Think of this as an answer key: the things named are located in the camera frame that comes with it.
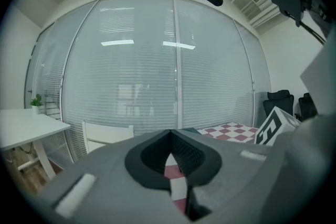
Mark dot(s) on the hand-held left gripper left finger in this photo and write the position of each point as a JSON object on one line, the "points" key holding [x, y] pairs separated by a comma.
{"points": [[105, 178]]}

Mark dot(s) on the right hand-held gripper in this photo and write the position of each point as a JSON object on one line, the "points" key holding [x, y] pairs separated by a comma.
{"points": [[273, 126]]}

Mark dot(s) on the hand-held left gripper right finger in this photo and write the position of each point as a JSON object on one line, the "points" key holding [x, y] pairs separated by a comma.
{"points": [[236, 178]]}

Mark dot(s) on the dark green plastic box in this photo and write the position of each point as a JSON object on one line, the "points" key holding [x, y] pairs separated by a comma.
{"points": [[194, 130]]}

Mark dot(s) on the black office chair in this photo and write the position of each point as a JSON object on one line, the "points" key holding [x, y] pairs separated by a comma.
{"points": [[307, 107], [278, 102]]}

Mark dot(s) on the pink white checkered tablecloth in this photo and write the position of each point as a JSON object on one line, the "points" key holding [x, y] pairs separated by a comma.
{"points": [[176, 173]]}

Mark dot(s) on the white desk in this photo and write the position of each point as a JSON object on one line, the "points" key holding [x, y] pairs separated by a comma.
{"points": [[26, 123]]}

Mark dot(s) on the small potted plant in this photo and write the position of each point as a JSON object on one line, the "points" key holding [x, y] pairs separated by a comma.
{"points": [[36, 103]]}

